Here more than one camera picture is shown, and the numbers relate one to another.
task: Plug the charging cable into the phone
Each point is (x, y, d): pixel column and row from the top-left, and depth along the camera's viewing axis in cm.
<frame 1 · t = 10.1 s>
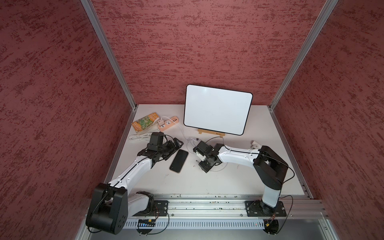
left hand: (178, 149, 85), fingers open
right hand: (206, 167, 88), fingers open
black phone pink case: (178, 161, 92), on the table
wooden board stand: (200, 131, 104), point 3 cm above the table
pink power strip: (168, 123, 108), point 3 cm above the table
colourful patterned book: (145, 124, 108), point 3 cm above the table
white charger in strip: (161, 122, 103), point 8 cm above the table

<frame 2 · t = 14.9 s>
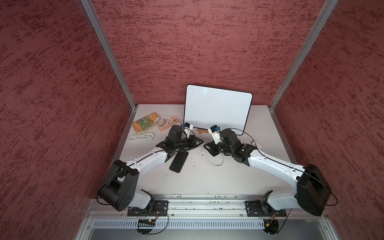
left hand: (202, 144, 81), fingers closed
right hand: (205, 148, 81), fingers open
the named things where they were.

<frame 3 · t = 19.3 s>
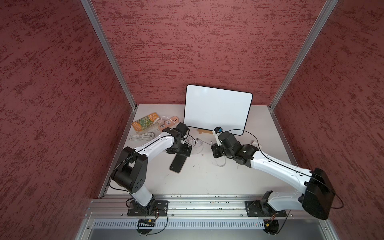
left hand: (181, 155, 87), fingers open
right hand: (212, 149, 81), fingers closed
the named things where they were.

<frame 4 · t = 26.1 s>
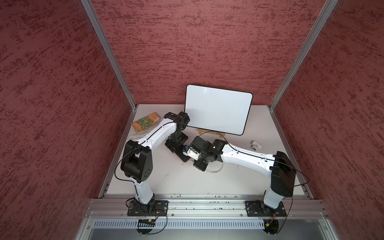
left hand: (180, 148, 84), fingers open
right hand: (198, 165, 80), fingers closed
